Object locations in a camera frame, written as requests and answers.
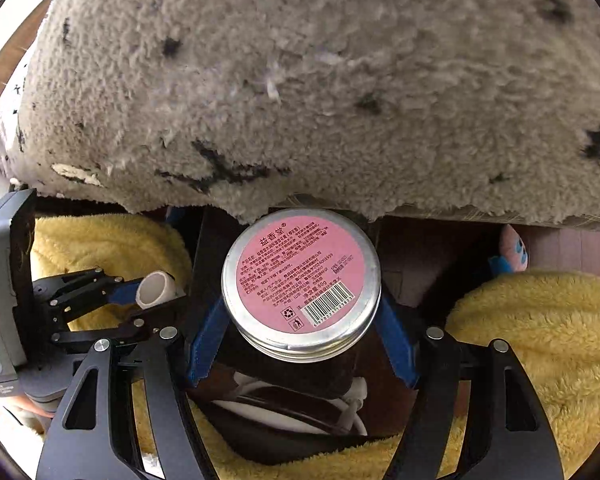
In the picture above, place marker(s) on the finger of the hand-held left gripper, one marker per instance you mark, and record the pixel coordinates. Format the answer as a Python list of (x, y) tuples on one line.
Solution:
[(122, 293), (140, 322)]

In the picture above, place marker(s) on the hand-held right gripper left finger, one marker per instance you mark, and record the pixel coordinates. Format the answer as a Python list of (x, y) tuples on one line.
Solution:
[(204, 332)]

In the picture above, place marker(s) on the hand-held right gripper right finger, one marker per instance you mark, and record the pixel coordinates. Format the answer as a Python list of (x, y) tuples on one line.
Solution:
[(397, 340)]

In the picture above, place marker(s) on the white tape roll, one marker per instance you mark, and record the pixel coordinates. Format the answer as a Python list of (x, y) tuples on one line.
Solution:
[(157, 287)]

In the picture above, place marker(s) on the round metal tin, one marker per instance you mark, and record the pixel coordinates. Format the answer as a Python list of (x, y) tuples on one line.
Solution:
[(300, 275)]

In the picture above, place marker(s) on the yellow fluffy blanket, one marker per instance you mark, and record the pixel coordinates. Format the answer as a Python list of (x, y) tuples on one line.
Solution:
[(540, 350)]

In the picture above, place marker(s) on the pink plush toy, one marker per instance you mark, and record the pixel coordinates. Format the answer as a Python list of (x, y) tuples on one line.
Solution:
[(512, 250)]

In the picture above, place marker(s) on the light star-patterned quilt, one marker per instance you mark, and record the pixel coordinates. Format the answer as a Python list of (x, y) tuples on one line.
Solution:
[(10, 125)]

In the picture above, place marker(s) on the grey printed fleece blanket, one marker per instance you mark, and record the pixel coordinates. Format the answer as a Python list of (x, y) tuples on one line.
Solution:
[(330, 85)]

